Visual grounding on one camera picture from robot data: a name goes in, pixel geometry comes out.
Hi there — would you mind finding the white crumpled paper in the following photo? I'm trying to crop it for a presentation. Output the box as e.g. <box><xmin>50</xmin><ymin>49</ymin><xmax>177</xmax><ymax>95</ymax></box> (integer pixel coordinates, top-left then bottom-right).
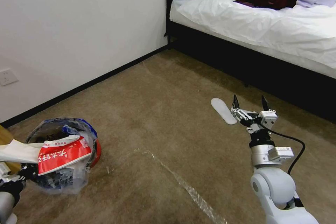
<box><xmin>0</xmin><ymin>140</ymin><xmax>44</xmax><ymax>164</ymax></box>

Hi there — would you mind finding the red white snack package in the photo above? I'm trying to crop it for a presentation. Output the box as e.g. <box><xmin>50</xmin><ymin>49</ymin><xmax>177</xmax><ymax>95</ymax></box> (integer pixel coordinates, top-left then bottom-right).
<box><xmin>37</xmin><ymin>134</ymin><xmax>93</xmax><ymax>176</ymax></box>

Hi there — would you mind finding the white flat shoe insole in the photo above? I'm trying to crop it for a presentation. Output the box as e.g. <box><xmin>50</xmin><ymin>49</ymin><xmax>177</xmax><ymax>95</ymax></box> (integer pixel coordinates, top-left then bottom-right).
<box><xmin>210</xmin><ymin>98</ymin><xmax>238</xmax><ymax>126</ymax></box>

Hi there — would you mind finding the white wall socket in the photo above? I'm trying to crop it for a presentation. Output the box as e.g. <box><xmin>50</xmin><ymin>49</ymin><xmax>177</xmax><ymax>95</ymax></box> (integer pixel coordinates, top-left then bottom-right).
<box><xmin>0</xmin><ymin>68</ymin><xmax>20</xmax><ymax>86</ymax></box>

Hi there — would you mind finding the red round trash bin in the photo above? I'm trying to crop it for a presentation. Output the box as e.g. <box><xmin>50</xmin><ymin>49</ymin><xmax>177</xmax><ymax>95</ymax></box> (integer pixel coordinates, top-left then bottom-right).
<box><xmin>25</xmin><ymin>118</ymin><xmax>103</xmax><ymax>196</ymax></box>

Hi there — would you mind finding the white mattress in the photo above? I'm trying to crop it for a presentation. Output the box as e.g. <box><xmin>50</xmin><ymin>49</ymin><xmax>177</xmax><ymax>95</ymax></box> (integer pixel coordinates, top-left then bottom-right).
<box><xmin>169</xmin><ymin>0</ymin><xmax>336</xmax><ymax>79</ymax></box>

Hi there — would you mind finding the white crumpled duvet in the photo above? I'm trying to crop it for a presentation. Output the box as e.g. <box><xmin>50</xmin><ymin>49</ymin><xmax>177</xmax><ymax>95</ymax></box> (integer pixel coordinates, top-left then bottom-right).
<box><xmin>178</xmin><ymin>0</ymin><xmax>336</xmax><ymax>61</ymax></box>

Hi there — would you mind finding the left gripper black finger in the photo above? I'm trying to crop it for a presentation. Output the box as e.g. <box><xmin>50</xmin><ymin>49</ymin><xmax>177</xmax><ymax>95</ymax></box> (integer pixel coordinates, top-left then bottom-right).
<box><xmin>19</xmin><ymin>164</ymin><xmax>39</xmax><ymax>181</ymax></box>

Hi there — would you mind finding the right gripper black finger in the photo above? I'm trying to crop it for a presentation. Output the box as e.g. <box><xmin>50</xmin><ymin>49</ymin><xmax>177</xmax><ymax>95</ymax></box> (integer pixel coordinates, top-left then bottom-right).
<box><xmin>260</xmin><ymin>95</ymin><xmax>275</xmax><ymax>113</ymax></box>
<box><xmin>230</xmin><ymin>94</ymin><xmax>257</xmax><ymax>128</ymax></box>

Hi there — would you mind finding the clear blue-printed bin liner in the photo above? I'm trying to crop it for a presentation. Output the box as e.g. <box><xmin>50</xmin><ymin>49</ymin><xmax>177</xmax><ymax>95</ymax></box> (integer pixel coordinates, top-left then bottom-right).
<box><xmin>25</xmin><ymin>118</ymin><xmax>99</xmax><ymax>196</ymax></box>

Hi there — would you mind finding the black bed frame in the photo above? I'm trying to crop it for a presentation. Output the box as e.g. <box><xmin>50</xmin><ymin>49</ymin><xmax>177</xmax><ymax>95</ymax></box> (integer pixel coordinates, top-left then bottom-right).
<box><xmin>164</xmin><ymin>0</ymin><xmax>336</xmax><ymax>124</ymax></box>

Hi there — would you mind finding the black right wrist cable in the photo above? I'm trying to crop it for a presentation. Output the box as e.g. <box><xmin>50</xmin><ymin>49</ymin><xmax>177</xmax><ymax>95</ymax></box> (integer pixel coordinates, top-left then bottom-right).
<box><xmin>266</xmin><ymin>128</ymin><xmax>307</xmax><ymax>175</ymax></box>

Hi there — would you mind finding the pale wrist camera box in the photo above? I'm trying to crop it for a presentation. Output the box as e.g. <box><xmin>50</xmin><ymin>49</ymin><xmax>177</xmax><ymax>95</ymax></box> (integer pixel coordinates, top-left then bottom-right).
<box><xmin>258</xmin><ymin>110</ymin><xmax>278</xmax><ymax>131</ymax></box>

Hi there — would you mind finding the black baseboard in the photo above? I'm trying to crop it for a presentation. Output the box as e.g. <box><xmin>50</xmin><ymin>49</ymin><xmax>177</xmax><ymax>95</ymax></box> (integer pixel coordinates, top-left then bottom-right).
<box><xmin>0</xmin><ymin>44</ymin><xmax>172</xmax><ymax>128</ymax></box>

